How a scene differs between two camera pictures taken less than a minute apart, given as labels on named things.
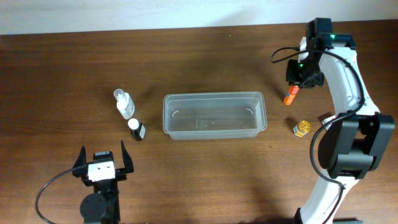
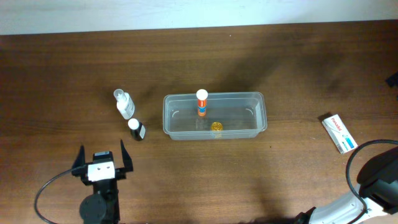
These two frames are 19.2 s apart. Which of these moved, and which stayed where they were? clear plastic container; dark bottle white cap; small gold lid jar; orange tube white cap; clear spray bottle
Moved: orange tube white cap; small gold lid jar
Stayed: clear plastic container; dark bottle white cap; clear spray bottle
